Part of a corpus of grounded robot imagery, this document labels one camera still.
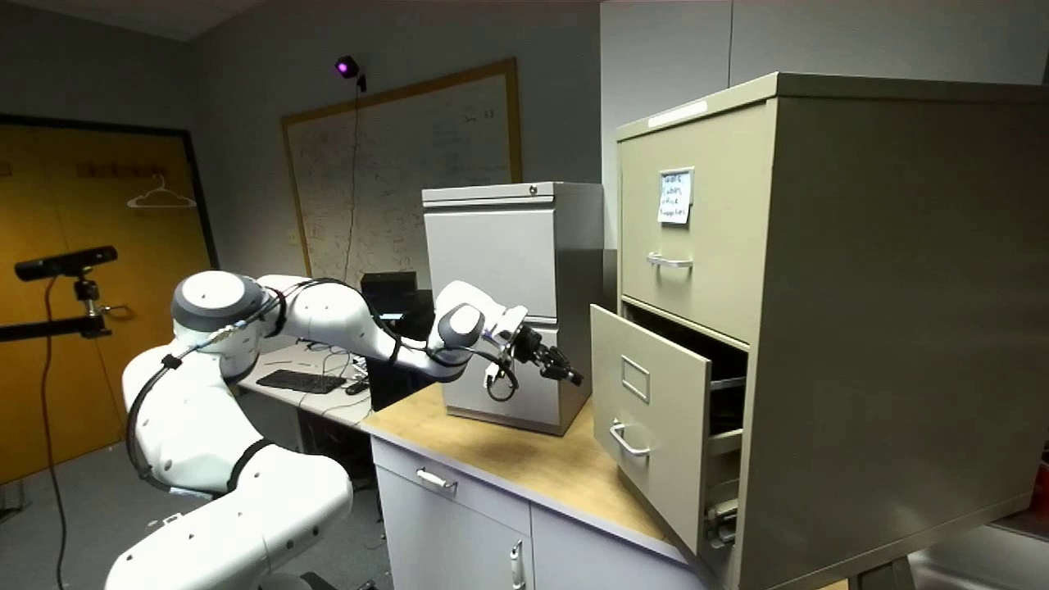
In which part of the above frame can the wire coat hanger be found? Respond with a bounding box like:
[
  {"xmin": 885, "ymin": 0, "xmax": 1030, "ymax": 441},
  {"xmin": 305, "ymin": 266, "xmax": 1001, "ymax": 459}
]
[{"xmin": 120, "ymin": 179, "xmax": 200, "ymax": 217}]

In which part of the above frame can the black computer monitor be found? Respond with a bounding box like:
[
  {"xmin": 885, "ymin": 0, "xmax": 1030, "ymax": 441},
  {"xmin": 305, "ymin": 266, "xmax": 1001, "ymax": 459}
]
[{"xmin": 359, "ymin": 267, "xmax": 442, "ymax": 413}]

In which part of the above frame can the beige drawer with label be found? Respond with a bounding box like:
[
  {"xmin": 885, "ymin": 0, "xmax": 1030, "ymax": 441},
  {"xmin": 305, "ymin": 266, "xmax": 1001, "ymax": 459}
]
[{"xmin": 613, "ymin": 99, "xmax": 784, "ymax": 351}]

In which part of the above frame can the black stereo camera bar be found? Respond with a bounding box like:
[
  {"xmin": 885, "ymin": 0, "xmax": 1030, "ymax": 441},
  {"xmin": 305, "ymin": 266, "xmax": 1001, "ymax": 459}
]
[{"xmin": 11, "ymin": 243, "xmax": 120, "ymax": 285}]

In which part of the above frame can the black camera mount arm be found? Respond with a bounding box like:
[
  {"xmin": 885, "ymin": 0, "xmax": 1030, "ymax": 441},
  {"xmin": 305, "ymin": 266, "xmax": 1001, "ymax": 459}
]
[{"xmin": 0, "ymin": 276, "xmax": 117, "ymax": 348}]

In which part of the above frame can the wall camera with purple light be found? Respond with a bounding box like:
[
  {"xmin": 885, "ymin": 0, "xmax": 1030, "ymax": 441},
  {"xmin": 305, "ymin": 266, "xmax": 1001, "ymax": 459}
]
[{"xmin": 332, "ymin": 51, "xmax": 375, "ymax": 93}]

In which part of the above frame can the beige filing cabinet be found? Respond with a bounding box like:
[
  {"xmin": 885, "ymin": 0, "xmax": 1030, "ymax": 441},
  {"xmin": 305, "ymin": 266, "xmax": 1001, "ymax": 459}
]
[{"xmin": 587, "ymin": 69, "xmax": 1049, "ymax": 590}]

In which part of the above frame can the white cabinet with wooden top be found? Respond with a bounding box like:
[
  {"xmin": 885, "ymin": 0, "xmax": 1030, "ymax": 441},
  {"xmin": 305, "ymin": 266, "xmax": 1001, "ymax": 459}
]
[{"xmin": 364, "ymin": 380, "xmax": 716, "ymax": 590}]

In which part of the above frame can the grey filing cabinet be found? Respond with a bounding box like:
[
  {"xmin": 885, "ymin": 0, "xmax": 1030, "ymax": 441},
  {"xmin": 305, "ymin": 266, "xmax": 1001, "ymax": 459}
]
[{"xmin": 419, "ymin": 177, "xmax": 607, "ymax": 440}]

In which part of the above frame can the beige drawer without label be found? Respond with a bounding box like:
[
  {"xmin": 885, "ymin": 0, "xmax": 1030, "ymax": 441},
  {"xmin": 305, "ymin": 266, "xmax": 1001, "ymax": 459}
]
[{"xmin": 587, "ymin": 301, "xmax": 754, "ymax": 559}]

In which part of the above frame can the wood framed whiteboard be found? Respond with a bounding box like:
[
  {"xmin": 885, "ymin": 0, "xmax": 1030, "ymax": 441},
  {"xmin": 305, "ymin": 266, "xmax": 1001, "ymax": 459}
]
[{"xmin": 280, "ymin": 55, "xmax": 527, "ymax": 292}]

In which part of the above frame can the black keyboard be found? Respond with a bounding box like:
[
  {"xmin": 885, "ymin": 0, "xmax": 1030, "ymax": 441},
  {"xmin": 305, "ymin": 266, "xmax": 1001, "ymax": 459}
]
[{"xmin": 252, "ymin": 366, "xmax": 352, "ymax": 395}]

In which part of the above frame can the white label card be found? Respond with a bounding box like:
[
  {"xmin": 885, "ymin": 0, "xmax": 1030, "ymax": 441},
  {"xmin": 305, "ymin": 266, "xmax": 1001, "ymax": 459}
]
[{"xmin": 655, "ymin": 163, "xmax": 697, "ymax": 231}]

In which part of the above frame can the black camera cable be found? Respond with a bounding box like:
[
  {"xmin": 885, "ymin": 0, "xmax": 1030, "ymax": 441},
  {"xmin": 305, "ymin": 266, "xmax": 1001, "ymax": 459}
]
[{"xmin": 37, "ymin": 276, "xmax": 72, "ymax": 590}]

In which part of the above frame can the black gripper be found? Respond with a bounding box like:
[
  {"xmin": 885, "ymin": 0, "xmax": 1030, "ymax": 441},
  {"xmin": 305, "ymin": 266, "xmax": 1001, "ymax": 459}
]
[{"xmin": 509, "ymin": 322, "xmax": 587, "ymax": 388}]

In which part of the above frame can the white desk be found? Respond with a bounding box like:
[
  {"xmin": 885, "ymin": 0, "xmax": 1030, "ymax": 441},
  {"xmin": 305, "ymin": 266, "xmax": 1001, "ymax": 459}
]
[{"xmin": 236, "ymin": 340, "xmax": 382, "ymax": 437}]

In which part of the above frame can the orange door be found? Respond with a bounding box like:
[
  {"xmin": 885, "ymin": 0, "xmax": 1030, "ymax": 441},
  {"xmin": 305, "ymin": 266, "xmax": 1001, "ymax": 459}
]
[{"xmin": 0, "ymin": 110, "xmax": 221, "ymax": 490}]

